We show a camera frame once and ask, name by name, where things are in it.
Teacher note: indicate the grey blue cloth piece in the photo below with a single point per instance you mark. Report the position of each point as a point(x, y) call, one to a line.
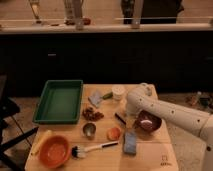
point(95, 98)

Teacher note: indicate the orange plastic bowl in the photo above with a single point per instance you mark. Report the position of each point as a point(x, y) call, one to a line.
point(54, 152)

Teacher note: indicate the white plastic cup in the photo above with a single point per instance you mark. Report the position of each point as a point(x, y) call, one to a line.
point(118, 92)

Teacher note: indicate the orange round fruit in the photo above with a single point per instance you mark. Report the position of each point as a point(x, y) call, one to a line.
point(113, 133)

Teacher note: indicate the dark purple bowl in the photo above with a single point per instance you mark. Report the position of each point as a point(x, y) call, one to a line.
point(147, 122)

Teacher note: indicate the white handled dish brush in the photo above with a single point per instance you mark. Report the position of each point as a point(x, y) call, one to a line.
point(81, 151)

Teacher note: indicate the yellow banana toy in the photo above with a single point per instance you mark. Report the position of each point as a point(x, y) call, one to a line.
point(42, 139)

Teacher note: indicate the blue sponge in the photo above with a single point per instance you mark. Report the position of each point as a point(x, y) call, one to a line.
point(129, 146)

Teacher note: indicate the green plastic tray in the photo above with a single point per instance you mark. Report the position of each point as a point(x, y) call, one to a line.
point(60, 102)

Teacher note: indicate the green pepper toy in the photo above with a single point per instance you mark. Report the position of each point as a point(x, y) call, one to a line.
point(107, 96)

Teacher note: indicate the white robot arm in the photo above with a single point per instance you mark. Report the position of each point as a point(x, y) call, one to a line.
point(196, 122)

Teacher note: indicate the small metal cup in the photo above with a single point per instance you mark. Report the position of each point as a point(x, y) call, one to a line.
point(89, 130)

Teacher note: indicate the brown grape cluster toy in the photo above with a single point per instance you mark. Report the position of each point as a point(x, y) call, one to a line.
point(91, 115)

